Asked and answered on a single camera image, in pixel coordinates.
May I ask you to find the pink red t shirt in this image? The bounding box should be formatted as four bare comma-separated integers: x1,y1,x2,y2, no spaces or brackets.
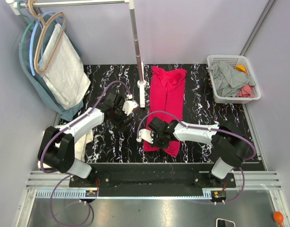
144,66,187,156

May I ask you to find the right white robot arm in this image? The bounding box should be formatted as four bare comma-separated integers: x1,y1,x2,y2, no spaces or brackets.
138,117,256,180

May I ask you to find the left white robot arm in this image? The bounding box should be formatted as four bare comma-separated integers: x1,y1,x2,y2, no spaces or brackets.
37,92,138,181

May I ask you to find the cream folded t shirt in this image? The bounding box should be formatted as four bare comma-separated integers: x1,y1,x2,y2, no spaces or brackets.
37,131,94,169

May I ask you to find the white towel on hanger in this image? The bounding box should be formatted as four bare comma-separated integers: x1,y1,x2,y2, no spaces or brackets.
38,24,90,110

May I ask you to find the grey t shirt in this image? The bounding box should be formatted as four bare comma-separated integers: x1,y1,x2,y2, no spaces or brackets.
208,61,256,97

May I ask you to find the white plastic laundry basket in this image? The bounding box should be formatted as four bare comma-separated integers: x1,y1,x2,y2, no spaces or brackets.
207,54,261,104

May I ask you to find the tan wooden hanger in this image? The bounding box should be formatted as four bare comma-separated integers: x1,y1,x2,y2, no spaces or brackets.
27,0,66,76

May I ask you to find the salmon pink t shirt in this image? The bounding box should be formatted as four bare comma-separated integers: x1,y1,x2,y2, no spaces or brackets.
236,85,254,98

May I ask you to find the smartphone with white edge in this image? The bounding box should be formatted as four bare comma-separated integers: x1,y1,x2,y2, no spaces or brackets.
216,218,236,227

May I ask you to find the orange garment in basket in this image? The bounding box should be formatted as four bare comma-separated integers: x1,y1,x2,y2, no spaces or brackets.
235,65,247,74

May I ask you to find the teal garment on hanger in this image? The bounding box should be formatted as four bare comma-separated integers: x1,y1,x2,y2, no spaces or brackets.
18,23,84,120

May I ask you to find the blue plastic hanger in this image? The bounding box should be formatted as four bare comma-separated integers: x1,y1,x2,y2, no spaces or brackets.
29,11,66,76

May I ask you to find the orange ball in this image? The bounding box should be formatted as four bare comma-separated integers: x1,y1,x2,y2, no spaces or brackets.
273,211,284,227

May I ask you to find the green plastic hanger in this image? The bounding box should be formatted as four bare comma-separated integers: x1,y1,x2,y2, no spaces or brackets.
17,0,36,43

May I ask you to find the metal clothes rack stand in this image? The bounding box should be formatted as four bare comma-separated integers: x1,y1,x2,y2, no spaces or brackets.
6,0,146,108

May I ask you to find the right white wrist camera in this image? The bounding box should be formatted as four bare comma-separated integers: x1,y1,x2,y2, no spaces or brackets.
136,129,155,144

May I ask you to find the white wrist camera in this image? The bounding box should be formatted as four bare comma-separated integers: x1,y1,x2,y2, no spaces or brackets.
122,94,139,116
136,129,155,144

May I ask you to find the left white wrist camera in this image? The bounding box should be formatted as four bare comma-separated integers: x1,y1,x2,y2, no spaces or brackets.
122,94,139,116

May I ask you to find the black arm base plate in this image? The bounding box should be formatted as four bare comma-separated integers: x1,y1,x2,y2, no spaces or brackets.
69,163,236,199

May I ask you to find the aluminium frame rail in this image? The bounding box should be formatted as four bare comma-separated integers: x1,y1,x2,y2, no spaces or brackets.
16,167,290,227

